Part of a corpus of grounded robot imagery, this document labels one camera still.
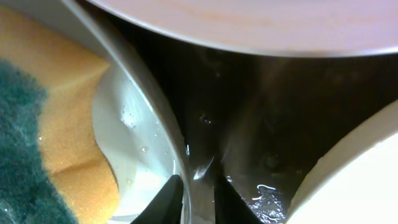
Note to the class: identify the cream white plate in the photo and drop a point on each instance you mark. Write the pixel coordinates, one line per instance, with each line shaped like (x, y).
(355, 182)

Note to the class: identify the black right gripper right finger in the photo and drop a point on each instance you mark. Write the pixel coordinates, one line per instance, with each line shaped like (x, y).
(230, 208)

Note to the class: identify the green and yellow sponge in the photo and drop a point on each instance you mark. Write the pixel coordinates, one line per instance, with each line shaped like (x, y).
(52, 170)

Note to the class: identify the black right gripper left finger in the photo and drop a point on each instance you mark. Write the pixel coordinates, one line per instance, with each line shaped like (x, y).
(166, 207)

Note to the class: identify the light grey plate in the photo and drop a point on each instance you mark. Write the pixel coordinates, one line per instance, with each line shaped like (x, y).
(133, 125)

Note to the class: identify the large dark serving tray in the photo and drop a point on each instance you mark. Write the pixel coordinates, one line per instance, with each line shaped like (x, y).
(261, 121)

